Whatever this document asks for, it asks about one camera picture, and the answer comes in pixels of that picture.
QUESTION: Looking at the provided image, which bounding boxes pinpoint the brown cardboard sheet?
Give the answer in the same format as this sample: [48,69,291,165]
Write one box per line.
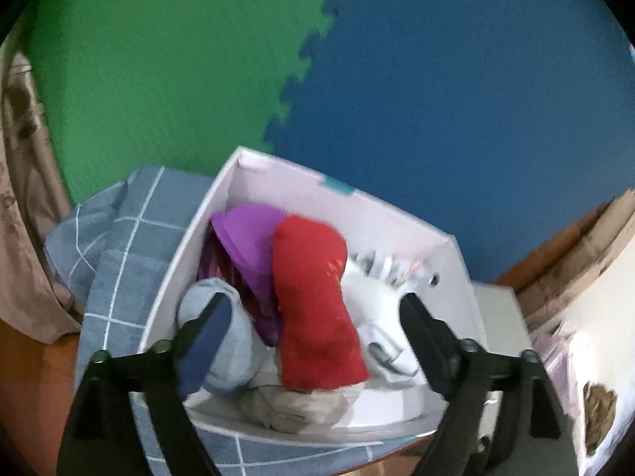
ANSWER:
[496,188,635,330]

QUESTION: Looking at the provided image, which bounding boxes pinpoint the green foam mat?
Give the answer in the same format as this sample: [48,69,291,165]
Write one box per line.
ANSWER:
[25,0,365,204]

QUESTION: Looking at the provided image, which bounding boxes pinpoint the white sock roll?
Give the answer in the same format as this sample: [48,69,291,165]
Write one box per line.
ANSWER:
[342,253,427,382]

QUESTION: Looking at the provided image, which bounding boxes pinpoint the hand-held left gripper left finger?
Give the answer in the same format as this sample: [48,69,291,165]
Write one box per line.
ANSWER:
[56,292,234,476]

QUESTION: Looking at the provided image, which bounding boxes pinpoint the beige sock roll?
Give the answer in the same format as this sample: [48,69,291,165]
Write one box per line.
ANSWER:
[241,382,363,432]

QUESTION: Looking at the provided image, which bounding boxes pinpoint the red underwear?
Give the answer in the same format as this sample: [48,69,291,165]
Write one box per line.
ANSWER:
[272,215,370,392]

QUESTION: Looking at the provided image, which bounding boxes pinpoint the beige floral curtain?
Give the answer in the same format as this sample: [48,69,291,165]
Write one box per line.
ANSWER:
[0,50,83,345]

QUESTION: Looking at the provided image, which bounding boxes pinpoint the purple underwear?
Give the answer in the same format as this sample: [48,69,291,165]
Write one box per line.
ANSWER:
[196,202,289,348]

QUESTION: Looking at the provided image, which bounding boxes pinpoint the blue checked cloth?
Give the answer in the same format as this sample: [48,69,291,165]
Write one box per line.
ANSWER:
[44,166,437,476]

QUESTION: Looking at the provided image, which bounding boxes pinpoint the white shoe box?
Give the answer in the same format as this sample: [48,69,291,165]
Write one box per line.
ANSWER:
[136,146,489,444]

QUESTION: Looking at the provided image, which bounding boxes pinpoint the blue foam mat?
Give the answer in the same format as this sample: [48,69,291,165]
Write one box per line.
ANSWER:
[265,0,635,283]

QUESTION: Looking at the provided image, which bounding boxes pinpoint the blue sock roll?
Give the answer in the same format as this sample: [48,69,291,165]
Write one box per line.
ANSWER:
[177,279,271,392]

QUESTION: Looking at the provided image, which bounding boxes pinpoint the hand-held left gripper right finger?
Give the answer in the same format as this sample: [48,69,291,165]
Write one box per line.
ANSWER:
[399,292,579,476]

